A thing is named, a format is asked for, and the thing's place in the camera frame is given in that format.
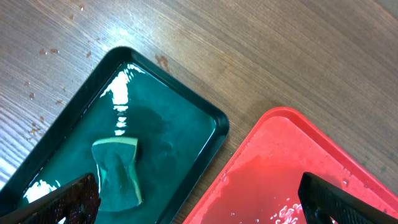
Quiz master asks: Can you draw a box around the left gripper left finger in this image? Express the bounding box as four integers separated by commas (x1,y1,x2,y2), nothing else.
1,173,101,224

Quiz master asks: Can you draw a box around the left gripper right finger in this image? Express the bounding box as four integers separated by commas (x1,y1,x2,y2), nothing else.
298,172,397,224

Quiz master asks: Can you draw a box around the green scrubbing sponge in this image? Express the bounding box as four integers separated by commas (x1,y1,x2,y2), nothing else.
91,136,143,212

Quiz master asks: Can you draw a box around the red plastic tray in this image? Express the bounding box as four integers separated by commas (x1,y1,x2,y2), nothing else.
185,107,397,223

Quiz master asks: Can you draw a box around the black water tray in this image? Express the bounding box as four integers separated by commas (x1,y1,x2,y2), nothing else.
1,47,229,223

